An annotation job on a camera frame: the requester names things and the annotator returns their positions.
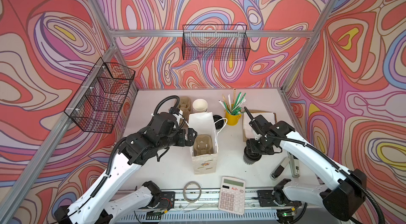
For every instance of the black white paper coffee cup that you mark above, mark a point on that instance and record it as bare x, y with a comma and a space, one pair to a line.
249, 160

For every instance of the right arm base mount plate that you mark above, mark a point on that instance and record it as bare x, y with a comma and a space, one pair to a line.
276, 197

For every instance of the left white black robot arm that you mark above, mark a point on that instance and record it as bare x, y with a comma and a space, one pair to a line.
128, 156

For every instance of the bundle of wrapped straws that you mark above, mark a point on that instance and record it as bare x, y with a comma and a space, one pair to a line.
233, 104

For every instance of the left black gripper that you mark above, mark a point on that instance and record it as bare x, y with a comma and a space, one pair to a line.
184, 141

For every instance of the white paper napkins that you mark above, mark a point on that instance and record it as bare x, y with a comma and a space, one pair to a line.
248, 130

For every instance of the single pulp cup carrier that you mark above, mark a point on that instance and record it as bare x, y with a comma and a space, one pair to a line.
203, 145

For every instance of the black wire basket left wall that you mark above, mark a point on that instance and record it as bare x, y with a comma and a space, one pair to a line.
104, 92

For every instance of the brown napkin holder box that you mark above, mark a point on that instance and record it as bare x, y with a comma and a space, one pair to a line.
254, 111

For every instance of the black wire basket back wall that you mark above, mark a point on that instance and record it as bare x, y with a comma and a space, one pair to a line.
219, 47

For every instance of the stack of paper coffee cups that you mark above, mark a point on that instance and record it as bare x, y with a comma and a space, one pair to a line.
200, 106

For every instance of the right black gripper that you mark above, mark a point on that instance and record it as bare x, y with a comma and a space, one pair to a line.
251, 148

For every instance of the black wire basket wall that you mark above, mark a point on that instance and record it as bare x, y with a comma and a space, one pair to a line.
219, 47
104, 92

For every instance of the aluminium frame rail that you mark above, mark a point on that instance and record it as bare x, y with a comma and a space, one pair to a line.
179, 33

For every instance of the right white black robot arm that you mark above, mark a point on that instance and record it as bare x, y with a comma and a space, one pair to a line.
343, 191

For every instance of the yellow metal bucket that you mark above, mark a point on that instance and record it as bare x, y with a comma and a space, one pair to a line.
232, 118

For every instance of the stack of black cup lids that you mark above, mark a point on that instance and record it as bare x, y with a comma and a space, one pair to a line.
218, 121

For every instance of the white desk calculator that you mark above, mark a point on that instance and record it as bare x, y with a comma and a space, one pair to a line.
232, 195

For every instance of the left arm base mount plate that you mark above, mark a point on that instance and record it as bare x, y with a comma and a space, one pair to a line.
150, 196

